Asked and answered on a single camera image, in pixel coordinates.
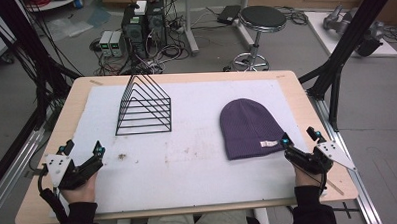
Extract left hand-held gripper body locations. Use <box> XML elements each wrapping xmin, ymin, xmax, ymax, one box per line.
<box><xmin>40</xmin><ymin>151</ymin><xmax>105</xmax><ymax>192</ymax></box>

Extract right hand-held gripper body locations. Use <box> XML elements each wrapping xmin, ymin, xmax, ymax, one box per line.
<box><xmin>283</xmin><ymin>139</ymin><xmax>359</xmax><ymax>177</ymax></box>

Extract purple knit beanie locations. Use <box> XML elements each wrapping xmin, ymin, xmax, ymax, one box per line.
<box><xmin>218</xmin><ymin>96</ymin><xmax>288</xmax><ymax>161</ymax></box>

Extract black wire file rack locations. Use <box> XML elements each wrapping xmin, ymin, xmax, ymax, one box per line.
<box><xmin>113</xmin><ymin>72</ymin><xmax>173</xmax><ymax>137</ymax></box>

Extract person's right hand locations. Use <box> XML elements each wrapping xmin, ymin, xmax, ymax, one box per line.
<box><xmin>292</xmin><ymin>161</ymin><xmax>324</xmax><ymax>190</ymax></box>

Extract person's left hand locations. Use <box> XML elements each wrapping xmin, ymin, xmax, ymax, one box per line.
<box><xmin>60</xmin><ymin>173</ymin><xmax>99</xmax><ymax>205</ymax></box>

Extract white table mat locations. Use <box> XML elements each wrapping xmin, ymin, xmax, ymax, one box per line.
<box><xmin>45</xmin><ymin>77</ymin><xmax>324</xmax><ymax>218</ymax></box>

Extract white floor board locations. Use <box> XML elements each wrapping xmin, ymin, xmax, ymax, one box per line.
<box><xmin>303</xmin><ymin>7</ymin><xmax>397</xmax><ymax>61</ymax></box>

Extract grey power supply unit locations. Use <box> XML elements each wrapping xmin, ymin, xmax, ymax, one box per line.
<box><xmin>109</xmin><ymin>30</ymin><xmax>125</xmax><ymax>58</ymax></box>
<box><xmin>98</xmin><ymin>30</ymin><xmax>114</xmax><ymax>57</ymax></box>

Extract black round stool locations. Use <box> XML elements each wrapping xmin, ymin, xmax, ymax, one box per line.
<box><xmin>229</xmin><ymin>4</ymin><xmax>290</xmax><ymax>73</ymax></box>

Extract person's legs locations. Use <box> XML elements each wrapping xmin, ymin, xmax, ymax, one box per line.
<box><xmin>121</xmin><ymin>209</ymin><xmax>262</xmax><ymax>224</ymax></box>

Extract black computer tower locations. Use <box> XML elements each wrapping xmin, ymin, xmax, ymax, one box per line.
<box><xmin>145</xmin><ymin>0</ymin><xmax>168</xmax><ymax>50</ymax></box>
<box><xmin>120</xmin><ymin>3</ymin><xmax>150</xmax><ymax>61</ymax></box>

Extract black box on floor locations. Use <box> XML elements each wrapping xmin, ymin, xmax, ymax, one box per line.
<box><xmin>216</xmin><ymin>3</ymin><xmax>243</xmax><ymax>26</ymax></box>

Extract grey desk leg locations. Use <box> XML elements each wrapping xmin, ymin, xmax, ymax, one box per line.
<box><xmin>182</xmin><ymin>0</ymin><xmax>201</xmax><ymax>57</ymax></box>

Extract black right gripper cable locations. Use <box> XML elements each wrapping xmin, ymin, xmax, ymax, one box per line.
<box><xmin>316</xmin><ymin>167</ymin><xmax>330</xmax><ymax>198</ymax></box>

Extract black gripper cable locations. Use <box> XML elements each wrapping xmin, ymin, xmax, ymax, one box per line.
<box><xmin>36</xmin><ymin>165</ymin><xmax>69</xmax><ymax>224</ymax></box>
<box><xmin>316</xmin><ymin>167</ymin><xmax>330</xmax><ymax>198</ymax></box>

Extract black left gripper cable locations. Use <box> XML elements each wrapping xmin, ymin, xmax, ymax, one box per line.
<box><xmin>36</xmin><ymin>165</ymin><xmax>69</xmax><ymax>224</ymax></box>

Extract black metal stand frame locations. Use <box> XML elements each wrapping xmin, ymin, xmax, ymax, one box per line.
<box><xmin>295</xmin><ymin>0</ymin><xmax>397</xmax><ymax>133</ymax></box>
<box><xmin>0</xmin><ymin>0</ymin><xmax>87</xmax><ymax>197</ymax></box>

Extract tangle of floor cables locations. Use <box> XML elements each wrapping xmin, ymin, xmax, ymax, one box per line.
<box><xmin>88</xmin><ymin>0</ymin><xmax>193</xmax><ymax>78</ymax></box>

